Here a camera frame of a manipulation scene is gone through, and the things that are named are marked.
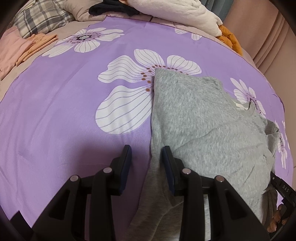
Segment grey New York sweatshirt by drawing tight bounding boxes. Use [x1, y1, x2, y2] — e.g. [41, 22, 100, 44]
[125, 69, 280, 240]

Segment person right hand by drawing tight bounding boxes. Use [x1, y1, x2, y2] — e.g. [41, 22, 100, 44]
[267, 204, 287, 233]

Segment purple floral bed sheet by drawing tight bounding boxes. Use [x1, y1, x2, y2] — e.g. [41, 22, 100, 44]
[1, 17, 285, 235]

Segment folded orange garment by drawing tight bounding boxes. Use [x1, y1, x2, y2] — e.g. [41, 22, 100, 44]
[16, 34, 58, 66]

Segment folded pink garment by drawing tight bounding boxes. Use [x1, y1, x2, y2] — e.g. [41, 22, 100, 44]
[0, 26, 33, 80]

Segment pink curtain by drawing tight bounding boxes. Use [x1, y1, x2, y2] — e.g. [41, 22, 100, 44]
[222, 0, 296, 98]

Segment plaid blanket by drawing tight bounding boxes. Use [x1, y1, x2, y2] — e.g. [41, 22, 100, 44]
[11, 1, 74, 38]

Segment white goose plush toy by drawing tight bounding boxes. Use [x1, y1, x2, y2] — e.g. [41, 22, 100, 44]
[125, 0, 243, 56]

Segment dark navy garment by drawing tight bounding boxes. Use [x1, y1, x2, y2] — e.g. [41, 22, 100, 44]
[88, 0, 140, 16]

